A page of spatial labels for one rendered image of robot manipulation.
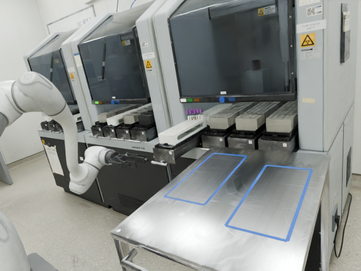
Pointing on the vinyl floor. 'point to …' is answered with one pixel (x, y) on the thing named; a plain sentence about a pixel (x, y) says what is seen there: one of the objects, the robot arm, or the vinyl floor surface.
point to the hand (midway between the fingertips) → (135, 162)
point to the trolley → (235, 213)
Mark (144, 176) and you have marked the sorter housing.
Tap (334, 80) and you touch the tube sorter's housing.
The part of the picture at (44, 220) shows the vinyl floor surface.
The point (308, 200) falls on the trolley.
